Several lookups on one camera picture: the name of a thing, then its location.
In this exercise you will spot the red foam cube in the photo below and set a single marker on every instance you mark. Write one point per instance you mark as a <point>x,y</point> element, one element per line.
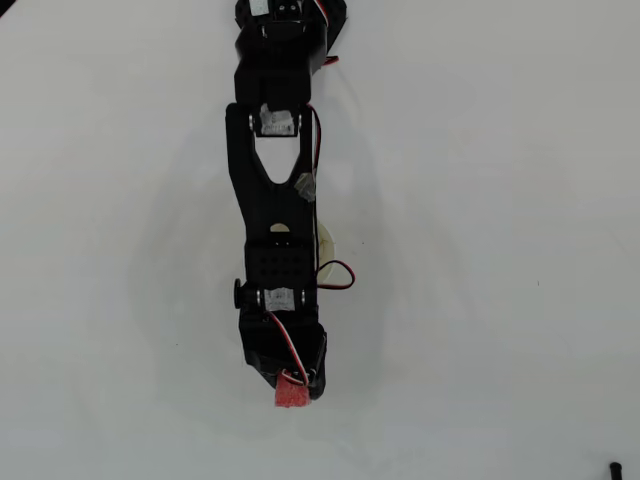
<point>292,397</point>

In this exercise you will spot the tan paper cup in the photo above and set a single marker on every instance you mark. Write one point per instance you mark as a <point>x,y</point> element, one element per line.
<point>327,245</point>

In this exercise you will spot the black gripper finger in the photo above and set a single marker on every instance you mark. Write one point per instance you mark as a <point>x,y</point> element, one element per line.
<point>319,387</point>
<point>272,378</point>

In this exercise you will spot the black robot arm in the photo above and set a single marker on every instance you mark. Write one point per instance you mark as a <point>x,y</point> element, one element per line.
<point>272,205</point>

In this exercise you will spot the black cylindrical post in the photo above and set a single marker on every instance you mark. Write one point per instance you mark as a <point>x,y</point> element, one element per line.
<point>615,472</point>

